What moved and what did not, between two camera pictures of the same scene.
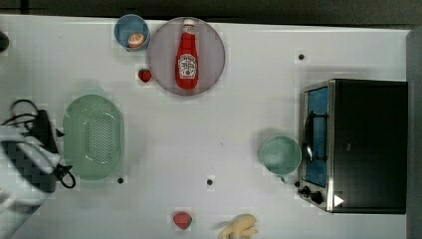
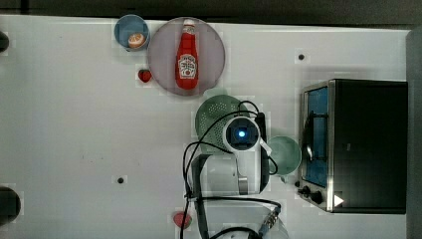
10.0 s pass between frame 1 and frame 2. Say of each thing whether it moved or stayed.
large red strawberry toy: stayed
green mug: stayed
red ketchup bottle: stayed
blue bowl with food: stayed
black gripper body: moved
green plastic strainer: moved
